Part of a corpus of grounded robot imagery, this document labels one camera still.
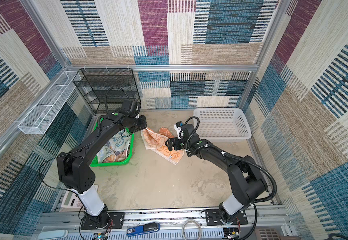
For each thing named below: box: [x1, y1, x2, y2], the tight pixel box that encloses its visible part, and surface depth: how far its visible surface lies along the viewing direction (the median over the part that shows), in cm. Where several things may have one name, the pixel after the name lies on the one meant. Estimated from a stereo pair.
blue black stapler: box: [126, 222, 161, 236], surface depth 70 cm
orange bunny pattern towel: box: [141, 127, 185, 165], surface depth 98 cm
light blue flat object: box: [38, 229, 69, 240], surface depth 70 cm
